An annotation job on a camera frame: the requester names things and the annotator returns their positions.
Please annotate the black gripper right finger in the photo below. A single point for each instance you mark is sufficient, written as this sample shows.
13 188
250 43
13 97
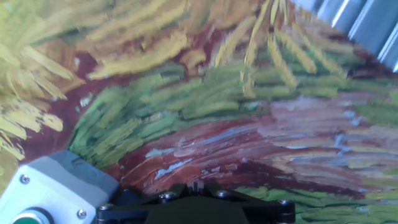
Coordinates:
270 214

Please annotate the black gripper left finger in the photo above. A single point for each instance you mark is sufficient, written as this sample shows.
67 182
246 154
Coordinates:
124 214

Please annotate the painted wheat field cloth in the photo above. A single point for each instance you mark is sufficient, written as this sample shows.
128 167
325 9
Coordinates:
217 109

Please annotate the grey box green button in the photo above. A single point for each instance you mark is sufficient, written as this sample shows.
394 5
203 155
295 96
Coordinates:
56 186

